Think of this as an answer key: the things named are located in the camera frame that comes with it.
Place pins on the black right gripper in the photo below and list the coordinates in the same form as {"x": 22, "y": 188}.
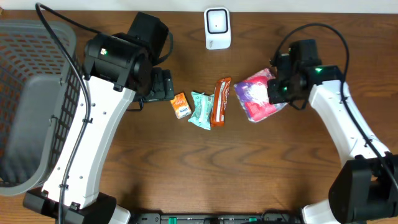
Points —
{"x": 275, "y": 97}

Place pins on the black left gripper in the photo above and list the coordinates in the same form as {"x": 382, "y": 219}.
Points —
{"x": 166, "y": 88}

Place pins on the small orange white box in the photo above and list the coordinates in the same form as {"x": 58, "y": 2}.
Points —
{"x": 180, "y": 106}

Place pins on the purple red snack packet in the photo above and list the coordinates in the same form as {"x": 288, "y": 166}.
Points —
{"x": 253, "y": 96}

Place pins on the teal snack wrapper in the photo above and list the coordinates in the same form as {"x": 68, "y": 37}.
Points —
{"x": 203, "y": 108}

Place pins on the orange snack bar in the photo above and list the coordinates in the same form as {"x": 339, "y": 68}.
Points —
{"x": 220, "y": 102}

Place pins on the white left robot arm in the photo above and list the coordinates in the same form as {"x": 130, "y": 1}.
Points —
{"x": 118, "y": 70}

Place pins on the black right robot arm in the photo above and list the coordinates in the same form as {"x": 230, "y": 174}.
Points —
{"x": 364, "y": 189}

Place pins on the white barcode scanner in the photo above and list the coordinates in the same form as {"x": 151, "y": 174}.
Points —
{"x": 217, "y": 28}

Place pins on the grey plastic basket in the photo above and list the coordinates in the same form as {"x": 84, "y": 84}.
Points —
{"x": 39, "y": 95}

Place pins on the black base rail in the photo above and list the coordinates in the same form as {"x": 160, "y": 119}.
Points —
{"x": 268, "y": 217}

